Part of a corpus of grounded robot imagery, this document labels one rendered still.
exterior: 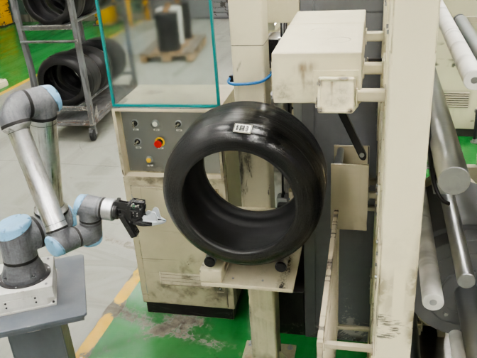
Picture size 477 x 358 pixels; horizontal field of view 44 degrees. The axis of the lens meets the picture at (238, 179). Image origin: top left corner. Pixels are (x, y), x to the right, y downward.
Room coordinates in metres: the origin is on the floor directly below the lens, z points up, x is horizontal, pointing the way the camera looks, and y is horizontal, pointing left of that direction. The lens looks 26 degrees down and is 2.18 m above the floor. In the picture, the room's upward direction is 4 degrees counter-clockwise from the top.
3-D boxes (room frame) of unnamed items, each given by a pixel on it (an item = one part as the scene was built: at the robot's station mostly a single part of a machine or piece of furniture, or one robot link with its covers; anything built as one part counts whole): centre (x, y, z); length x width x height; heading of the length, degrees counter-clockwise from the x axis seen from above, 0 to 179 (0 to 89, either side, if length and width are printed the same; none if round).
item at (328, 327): (1.75, -0.31, 0.65); 0.90 x 0.02 x 0.70; 166
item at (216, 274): (2.08, 0.09, 0.84); 0.36 x 0.09 x 0.06; 166
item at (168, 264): (2.89, 0.29, 0.63); 0.56 x 0.41 x 1.27; 76
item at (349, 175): (2.17, -0.46, 1.05); 0.20 x 0.15 x 0.30; 166
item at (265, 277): (2.05, -0.04, 0.80); 0.37 x 0.36 x 0.02; 76
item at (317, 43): (1.85, -0.30, 1.71); 0.61 x 0.25 x 0.15; 166
